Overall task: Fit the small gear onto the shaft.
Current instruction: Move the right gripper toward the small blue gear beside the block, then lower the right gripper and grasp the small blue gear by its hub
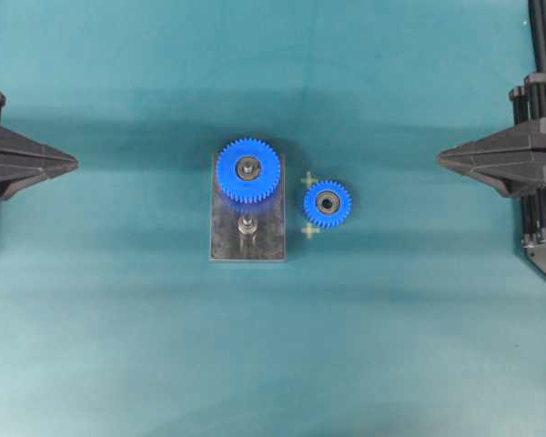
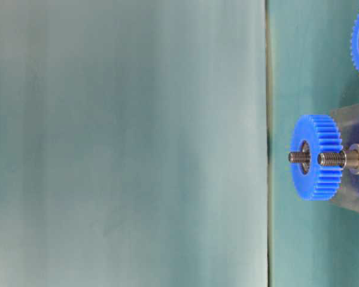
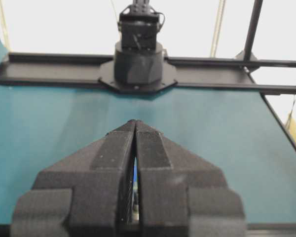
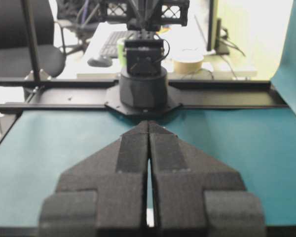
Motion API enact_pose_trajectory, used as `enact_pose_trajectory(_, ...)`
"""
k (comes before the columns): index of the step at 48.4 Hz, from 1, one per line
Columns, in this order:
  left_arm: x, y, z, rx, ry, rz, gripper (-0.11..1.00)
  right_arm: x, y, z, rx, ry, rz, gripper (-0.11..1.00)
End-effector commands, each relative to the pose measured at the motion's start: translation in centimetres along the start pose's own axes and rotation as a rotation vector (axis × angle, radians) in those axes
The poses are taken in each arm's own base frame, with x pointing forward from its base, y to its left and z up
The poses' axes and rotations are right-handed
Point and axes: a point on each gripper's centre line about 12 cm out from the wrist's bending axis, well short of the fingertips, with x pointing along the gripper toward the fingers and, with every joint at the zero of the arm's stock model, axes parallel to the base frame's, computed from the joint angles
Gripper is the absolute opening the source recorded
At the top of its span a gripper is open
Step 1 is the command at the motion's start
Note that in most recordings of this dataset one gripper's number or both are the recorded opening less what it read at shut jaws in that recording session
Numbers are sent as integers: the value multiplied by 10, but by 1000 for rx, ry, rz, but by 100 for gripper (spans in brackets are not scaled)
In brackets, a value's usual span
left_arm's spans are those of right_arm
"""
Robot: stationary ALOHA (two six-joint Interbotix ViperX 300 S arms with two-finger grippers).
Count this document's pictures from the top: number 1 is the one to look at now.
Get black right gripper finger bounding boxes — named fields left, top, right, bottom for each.
left=438, top=152, right=546, bottom=198
left=438, top=117, right=546, bottom=165

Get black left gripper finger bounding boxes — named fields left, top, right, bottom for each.
left=0, top=160, right=78, bottom=200
left=0, top=126, right=76, bottom=163

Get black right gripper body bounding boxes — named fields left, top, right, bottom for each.
left=508, top=71, right=546, bottom=249

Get small blue gear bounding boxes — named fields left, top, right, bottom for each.
left=303, top=180, right=351, bottom=229

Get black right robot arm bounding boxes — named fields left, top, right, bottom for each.
left=437, top=1, right=546, bottom=277

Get large blue gear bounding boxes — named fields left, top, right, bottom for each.
left=216, top=138, right=281, bottom=204

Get rear steel shaft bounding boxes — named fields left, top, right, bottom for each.
left=237, top=157, right=261, bottom=181

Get steel shaft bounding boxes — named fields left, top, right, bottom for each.
left=237, top=157, right=261, bottom=181
left=238, top=214, right=258, bottom=239

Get front steel shaft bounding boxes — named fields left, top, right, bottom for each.
left=238, top=214, right=258, bottom=239

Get yellow tape cross upper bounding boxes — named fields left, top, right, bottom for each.
left=300, top=170, right=319, bottom=190

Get yellow tape cross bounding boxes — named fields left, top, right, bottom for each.
left=300, top=222, right=321, bottom=239
left=300, top=170, right=319, bottom=190

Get yellow tape cross lower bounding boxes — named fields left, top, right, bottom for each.
left=300, top=222, right=321, bottom=239

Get metal base plate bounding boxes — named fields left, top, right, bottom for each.
left=209, top=154, right=287, bottom=262

